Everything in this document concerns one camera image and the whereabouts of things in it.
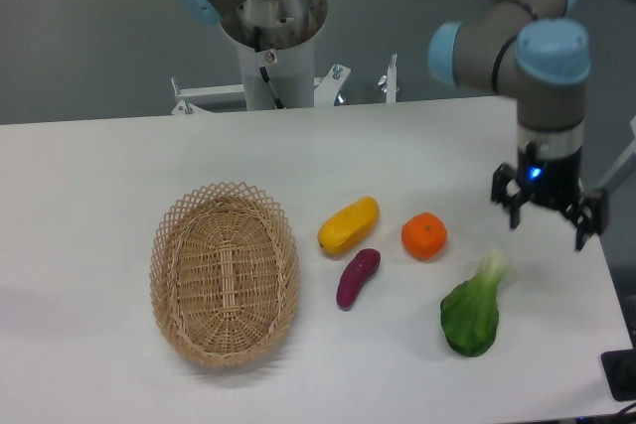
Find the black device at table corner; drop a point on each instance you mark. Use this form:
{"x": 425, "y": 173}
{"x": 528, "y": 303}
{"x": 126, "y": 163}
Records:
{"x": 619, "y": 369}

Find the orange mandarin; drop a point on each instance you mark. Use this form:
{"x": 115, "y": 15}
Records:
{"x": 424, "y": 236}

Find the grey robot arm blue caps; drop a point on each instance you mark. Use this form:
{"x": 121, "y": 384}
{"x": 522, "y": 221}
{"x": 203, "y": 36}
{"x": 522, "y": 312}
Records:
{"x": 527, "y": 50}

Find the purple sweet potato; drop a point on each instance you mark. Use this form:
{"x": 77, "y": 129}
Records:
{"x": 360, "y": 269}

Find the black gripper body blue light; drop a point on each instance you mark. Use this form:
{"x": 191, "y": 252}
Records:
{"x": 548, "y": 183}

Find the yellow mango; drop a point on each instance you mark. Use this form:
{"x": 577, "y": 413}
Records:
{"x": 348, "y": 227}

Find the white table leg strut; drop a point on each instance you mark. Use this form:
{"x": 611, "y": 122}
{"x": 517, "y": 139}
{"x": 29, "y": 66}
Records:
{"x": 621, "y": 169}

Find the oval wicker basket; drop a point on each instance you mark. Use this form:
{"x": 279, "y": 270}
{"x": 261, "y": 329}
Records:
{"x": 224, "y": 275}

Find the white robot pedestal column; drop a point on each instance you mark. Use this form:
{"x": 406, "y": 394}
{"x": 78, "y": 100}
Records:
{"x": 287, "y": 72}

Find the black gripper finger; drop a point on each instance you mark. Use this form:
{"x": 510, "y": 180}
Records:
{"x": 589, "y": 214}
{"x": 503, "y": 177}

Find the white metal mounting frame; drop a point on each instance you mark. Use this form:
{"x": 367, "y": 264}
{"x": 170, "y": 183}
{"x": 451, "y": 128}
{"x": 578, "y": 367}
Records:
{"x": 328, "y": 91}

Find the green leafy bok choy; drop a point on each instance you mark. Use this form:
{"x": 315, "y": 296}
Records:
{"x": 469, "y": 314}

